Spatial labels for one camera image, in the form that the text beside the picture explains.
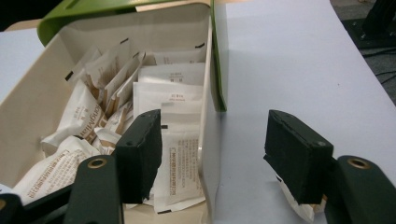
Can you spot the black metal stand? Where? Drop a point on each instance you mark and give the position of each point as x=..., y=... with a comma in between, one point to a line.
x=378, y=21

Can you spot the cream box with green lid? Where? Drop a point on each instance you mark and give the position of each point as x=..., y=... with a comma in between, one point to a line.
x=34, y=102

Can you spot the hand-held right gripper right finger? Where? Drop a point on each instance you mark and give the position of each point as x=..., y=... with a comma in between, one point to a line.
x=295, y=155

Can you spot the white brown-print snack packet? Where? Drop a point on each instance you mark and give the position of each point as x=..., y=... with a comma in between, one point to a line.
x=303, y=211

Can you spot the pile of white packets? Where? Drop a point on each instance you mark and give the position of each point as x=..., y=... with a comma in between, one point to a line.
x=168, y=93

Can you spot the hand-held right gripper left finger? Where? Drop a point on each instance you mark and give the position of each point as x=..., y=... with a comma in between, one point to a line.
x=140, y=155

